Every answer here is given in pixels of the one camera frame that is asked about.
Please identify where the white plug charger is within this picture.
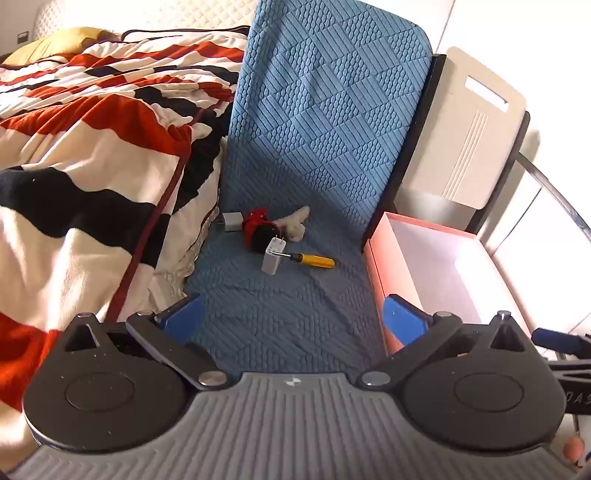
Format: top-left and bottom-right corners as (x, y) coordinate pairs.
(261, 237), (288, 275)

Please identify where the floral bed sheet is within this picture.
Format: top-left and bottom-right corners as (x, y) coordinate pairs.
(154, 175), (222, 289)

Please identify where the yellow handled screwdriver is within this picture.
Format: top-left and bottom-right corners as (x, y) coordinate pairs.
(283, 251), (335, 269)

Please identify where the yellow pillow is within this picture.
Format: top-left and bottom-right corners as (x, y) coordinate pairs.
(2, 27), (112, 65)

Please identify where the white quilted headboard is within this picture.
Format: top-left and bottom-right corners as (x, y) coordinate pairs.
(28, 0), (259, 38)

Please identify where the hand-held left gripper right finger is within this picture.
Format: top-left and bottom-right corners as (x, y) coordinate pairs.
(361, 294), (532, 388)

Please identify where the curved metal tube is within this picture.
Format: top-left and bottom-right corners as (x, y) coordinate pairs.
(515, 152), (591, 243)

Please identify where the red and black toy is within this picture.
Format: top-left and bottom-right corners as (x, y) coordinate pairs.
(242, 208), (283, 254)

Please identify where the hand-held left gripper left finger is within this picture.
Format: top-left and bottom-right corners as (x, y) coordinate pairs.
(60, 293), (232, 391)

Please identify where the blue textured mat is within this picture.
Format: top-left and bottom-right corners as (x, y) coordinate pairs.
(185, 0), (435, 372)

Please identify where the red white black striped blanket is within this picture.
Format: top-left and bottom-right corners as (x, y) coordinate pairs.
(0, 28), (250, 455)

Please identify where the pink cardboard box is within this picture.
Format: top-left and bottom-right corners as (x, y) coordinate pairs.
(365, 211), (536, 356)

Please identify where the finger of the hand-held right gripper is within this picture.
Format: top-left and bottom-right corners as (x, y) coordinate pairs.
(531, 327), (591, 358)

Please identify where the white fluffy plush toy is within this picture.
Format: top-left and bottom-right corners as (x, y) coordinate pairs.
(277, 206), (310, 241)

